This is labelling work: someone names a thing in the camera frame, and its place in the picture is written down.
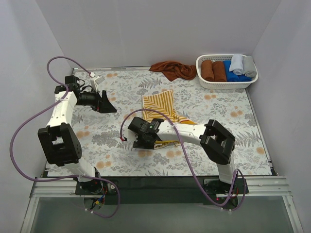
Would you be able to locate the yellow striped towel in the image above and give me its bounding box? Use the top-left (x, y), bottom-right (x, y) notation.
top-left (142, 90), bottom-right (196, 149)

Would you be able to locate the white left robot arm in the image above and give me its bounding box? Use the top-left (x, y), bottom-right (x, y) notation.
top-left (38, 75), bottom-right (117, 194)

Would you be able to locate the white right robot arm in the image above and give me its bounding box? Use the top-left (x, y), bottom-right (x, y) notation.
top-left (121, 117), bottom-right (238, 193)

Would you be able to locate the floral patterned table mat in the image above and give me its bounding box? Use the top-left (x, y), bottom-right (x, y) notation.
top-left (46, 68), bottom-right (272, 177)

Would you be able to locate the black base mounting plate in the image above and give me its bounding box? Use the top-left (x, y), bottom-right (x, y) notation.
top-left (74, 176), bottom-right (249, 212)

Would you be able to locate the crumpled brown towel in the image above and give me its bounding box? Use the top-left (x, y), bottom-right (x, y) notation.
top-left (149, 61), bottom-right (197, 82)

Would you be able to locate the rolled brown towel left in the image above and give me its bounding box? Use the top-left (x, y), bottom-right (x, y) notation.
top-left (201, 60), bottom-right (214, 82)

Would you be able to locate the rolled brown towel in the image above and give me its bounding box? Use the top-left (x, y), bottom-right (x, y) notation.
top-left (201, 60), bottom-right (214, 82)
top-left (212, 61), bottom-right (227, 82)

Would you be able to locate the rolled brown towel right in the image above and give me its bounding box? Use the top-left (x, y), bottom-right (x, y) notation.
top-left (212, 61), bottom-right (227, 82)

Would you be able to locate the rolled light blue towel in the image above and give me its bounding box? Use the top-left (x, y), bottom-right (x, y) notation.
top-left (229, 54), bottom-right (244, 76)

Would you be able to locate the rolled grey towel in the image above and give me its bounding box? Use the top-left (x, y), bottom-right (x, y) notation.
top-left (242, 56), bottom-right (257, 78)

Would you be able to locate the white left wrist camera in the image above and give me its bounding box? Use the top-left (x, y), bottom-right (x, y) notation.
top-left (90, 76), bottom-right (104, 92)

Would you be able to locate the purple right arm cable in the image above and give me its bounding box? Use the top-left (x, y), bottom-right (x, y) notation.
top-left (120, 108), bottom-right (247, 212)

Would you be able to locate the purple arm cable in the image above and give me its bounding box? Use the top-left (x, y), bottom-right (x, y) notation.
top-left (9, 56), bottom-right (121, 218)
top-left (120, 108), bottom-right (247, 212)

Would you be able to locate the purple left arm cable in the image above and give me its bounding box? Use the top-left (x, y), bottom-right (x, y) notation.
top-left (9, 56), bottom-right (121, 218)

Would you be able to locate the aluminium frame rail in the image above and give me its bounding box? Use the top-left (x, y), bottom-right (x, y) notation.
top-left (31, 176), bottom-right (292, 197)

